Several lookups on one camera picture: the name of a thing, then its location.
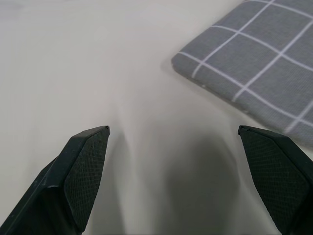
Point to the grey checked cushion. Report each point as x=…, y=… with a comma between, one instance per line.
x=254, y=61

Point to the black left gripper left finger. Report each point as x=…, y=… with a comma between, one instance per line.
x=73, y=176

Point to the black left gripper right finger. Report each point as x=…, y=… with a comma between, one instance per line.
x=281, y=176

